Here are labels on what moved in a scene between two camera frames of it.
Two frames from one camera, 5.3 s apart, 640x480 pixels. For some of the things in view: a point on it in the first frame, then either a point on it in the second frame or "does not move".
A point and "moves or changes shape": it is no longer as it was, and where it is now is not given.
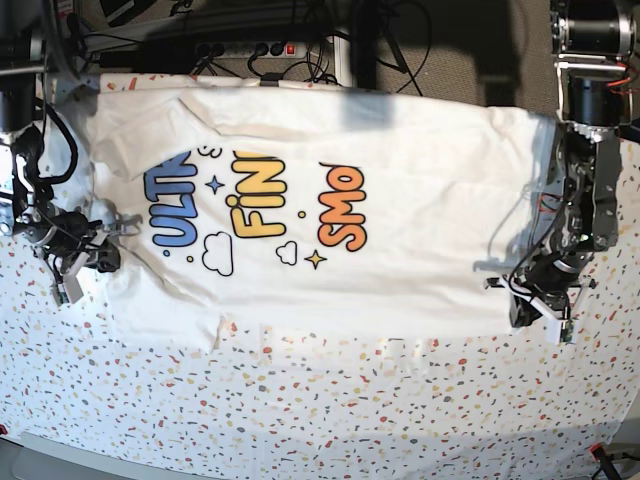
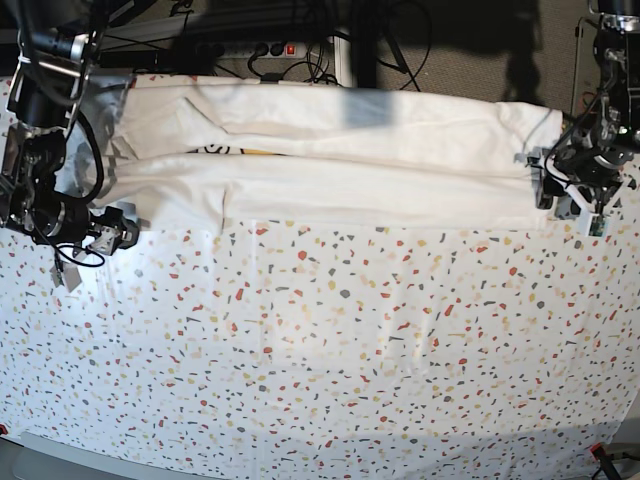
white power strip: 247,51 does not move
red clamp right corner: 598,450 does not move
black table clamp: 271,79 does not move
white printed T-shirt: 274,210 moves or changes shape
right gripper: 550,277 -> 579,167
